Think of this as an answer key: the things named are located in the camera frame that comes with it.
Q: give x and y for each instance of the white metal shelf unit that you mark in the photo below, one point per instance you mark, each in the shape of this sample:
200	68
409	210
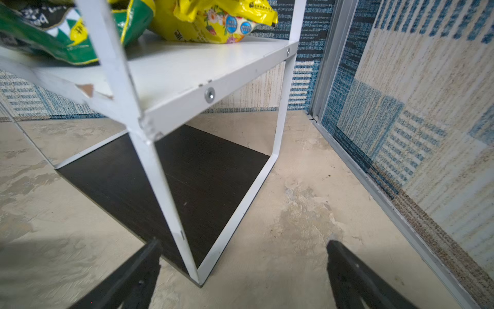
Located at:
159	177

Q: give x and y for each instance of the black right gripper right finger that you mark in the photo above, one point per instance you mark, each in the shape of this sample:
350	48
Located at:
355	285

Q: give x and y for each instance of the green yellow fertilizer bag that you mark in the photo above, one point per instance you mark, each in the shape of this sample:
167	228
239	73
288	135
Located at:
57	29

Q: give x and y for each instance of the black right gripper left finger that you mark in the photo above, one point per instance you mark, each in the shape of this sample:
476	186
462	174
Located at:
132	285

